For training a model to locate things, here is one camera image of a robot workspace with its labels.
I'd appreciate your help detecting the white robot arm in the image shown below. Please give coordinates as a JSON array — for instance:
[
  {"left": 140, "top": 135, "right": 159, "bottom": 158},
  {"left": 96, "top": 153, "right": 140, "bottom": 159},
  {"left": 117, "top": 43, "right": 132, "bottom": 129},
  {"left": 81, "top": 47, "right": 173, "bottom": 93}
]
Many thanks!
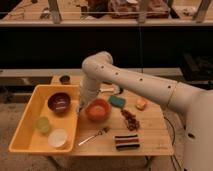
[{"left": 79, "top": 51, "right": 213, "bottom": 171}]

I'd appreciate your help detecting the red bowl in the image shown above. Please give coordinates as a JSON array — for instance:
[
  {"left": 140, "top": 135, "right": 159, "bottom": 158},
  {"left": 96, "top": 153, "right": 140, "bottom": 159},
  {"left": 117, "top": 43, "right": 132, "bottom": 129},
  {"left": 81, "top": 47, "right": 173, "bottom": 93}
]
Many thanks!
[{"left": 85, "top": 98, "right": 111, "bottom": 122}]

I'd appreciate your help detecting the dark purple bowl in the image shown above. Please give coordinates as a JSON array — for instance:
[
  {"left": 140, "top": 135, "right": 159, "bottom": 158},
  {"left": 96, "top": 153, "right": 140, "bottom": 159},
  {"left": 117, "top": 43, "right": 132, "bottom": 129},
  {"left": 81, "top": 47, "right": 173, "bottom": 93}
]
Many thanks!
[{"left": 48, "top": 92, "right": 71, "bottom": 114}]

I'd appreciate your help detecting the teal sponge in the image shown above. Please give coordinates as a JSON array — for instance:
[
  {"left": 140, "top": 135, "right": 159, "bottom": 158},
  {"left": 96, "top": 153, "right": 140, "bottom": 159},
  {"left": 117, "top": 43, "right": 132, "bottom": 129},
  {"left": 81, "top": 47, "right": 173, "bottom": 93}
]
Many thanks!
[{"left": 109, "top": 95, "right": 126, "bottom": 108}]

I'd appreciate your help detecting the orange yellow toy food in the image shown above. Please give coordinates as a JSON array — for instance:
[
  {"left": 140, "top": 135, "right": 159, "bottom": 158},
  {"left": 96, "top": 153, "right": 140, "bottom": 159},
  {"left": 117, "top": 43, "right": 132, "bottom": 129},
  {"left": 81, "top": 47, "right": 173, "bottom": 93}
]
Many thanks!
[{"left": 135, "top": 98, "right": 147, "bottom": 110}]

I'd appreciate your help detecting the small dark cup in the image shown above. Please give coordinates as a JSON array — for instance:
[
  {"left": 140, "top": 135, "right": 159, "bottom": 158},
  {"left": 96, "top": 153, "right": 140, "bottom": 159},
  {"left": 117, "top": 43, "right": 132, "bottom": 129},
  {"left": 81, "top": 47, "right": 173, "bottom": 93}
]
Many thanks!
[{"left": 59, "top": 75, "right": 70, "bottom": 85}]

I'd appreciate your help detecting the metal fork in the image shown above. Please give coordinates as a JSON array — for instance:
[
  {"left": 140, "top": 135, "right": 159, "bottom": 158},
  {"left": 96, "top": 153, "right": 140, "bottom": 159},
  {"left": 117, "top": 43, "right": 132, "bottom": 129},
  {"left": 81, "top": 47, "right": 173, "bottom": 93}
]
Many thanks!
[{"left": 78, "top": 128, "right": 109, "bottom": 146}]

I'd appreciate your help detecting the yellow plastic bin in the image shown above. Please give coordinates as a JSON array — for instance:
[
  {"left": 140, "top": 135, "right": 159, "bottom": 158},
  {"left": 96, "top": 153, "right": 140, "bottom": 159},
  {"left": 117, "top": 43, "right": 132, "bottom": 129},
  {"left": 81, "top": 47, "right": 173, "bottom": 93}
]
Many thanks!
[{"left": 9, "top": 85, "right": 79, "bottom": 155}]

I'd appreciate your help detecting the white cup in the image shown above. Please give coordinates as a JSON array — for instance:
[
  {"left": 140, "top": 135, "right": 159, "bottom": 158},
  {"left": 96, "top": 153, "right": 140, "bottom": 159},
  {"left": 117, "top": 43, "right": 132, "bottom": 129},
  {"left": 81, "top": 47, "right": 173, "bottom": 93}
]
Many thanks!
[{"left": 48, "top": 129, "right": 68, "bottom": 149}]

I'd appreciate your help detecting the green translucent cup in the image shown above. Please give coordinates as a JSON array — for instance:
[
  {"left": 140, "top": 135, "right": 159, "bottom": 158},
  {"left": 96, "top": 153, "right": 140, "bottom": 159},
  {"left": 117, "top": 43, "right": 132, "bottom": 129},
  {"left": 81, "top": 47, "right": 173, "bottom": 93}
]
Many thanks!
[{"left": 35, "top": 117, "right": 50, "bottom": 134}]

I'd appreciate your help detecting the white handled utensil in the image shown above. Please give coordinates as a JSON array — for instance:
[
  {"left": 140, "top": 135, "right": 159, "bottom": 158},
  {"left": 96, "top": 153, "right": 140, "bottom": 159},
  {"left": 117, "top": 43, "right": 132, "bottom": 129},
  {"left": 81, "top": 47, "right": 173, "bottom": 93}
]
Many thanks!
[{"left": 99, "top": 88, "right": 115, "bottom": 93}]

